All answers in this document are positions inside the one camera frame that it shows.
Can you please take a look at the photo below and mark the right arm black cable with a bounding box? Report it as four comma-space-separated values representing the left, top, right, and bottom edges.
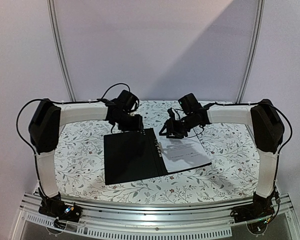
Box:
204, 101, 293, 201

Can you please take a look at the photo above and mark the right aluminium frame post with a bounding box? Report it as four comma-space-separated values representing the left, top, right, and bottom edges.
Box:
235, 0, 265, 103

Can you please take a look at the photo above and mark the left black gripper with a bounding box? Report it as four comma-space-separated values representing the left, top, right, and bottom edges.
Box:
114, 111, 144, 132

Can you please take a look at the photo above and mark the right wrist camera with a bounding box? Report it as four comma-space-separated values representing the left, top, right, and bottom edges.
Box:
168, 93, 203, 124

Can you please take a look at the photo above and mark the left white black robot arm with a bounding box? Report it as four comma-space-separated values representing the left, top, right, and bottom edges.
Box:
28, 98, 144, 223

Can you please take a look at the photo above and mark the aluminium frame post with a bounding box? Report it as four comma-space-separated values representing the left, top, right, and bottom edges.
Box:
235, 0, 265, 103
47, 0, 77, 102

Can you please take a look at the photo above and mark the silver folder clip mechanism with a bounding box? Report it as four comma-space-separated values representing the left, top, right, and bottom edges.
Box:
154, 140, 163, 157

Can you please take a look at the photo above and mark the floral patterned tablecloth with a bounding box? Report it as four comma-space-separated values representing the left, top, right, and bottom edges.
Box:
34, 100, 278, 206

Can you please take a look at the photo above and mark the black clip folder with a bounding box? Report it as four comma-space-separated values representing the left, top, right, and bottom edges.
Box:
103, 127, 213, 186

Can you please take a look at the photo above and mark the left aluminium frame post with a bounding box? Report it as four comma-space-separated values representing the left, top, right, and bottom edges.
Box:
47, 0, 77, 102

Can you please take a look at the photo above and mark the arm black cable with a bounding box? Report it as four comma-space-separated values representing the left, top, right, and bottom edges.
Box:
204, 101, 293, 201
15, 82, 132, 191

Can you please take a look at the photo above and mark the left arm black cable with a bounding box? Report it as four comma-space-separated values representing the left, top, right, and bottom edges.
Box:
15, 82, 132, 191

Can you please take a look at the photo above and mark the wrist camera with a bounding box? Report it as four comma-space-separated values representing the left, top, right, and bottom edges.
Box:
117, 90, 140, 113
168, 93, 203, 124

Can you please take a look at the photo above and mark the aluminium mounting rail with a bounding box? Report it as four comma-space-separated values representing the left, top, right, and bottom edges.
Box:
19, 192, 294, 226

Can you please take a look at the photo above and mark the perforated white cable tray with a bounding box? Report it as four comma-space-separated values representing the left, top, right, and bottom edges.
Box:
20, 213, 233, 240

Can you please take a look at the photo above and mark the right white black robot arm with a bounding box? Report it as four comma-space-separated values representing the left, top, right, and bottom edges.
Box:
159, 94, 285, 225

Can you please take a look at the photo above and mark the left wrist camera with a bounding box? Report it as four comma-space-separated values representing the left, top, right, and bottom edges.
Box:
117, 90, 140, 113

